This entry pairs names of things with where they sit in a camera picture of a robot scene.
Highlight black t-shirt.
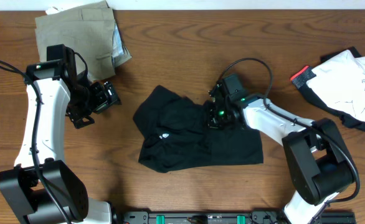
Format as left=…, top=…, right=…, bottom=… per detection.
left=133, top=85, right=263, bottom=173

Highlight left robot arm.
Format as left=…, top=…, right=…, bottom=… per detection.
left=0, top=60, right=118, bottom=223

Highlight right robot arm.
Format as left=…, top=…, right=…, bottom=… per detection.
left=209, top=91, right=361, bottom=223

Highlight folded khaki shorts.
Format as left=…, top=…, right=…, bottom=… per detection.
left=35, top=1, right=131, bottom=81

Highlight black white printed garment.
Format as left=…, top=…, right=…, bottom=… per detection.
left=290, top=47, right=365, bottom=132

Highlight right black cable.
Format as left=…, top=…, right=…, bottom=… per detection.
left=217, top=57, right=361, bottom=224

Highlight black cable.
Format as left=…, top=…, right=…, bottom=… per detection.
left=0, top=52, right=90, bottom=224
left=217, top=57, right=361, bottom=224

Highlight left black cable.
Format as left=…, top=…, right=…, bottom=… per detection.
left=0, top=52, right=90, bottom=224

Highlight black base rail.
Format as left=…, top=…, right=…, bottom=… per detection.
left=117, top=210, right=357, bottom=224

